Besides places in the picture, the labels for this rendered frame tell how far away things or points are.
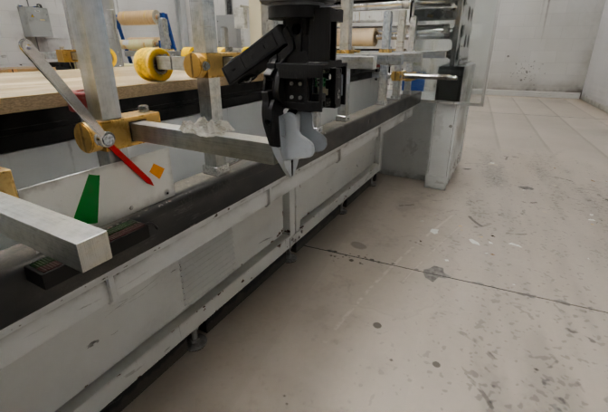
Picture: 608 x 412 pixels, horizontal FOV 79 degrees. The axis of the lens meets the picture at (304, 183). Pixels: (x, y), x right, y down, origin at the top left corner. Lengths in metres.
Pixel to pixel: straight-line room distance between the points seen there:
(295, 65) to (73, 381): 0.96
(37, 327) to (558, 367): 1.45
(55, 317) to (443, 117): 2.45
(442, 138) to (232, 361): 2.02
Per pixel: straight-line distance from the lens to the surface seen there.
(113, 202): 0.71
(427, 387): 1.35
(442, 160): 2.79
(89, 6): 0.68
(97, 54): 0.68
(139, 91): 0.97
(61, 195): 0.66
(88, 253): 0.39
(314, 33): 0.45
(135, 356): 1.24
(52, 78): 0.58
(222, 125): 0.59
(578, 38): 9.21
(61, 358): 1.12
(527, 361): 1.55
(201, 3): 0.84
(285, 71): 0.45
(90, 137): 0.67
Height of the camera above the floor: 0.98
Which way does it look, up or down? 21 degrees down
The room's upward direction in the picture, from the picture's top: straight up
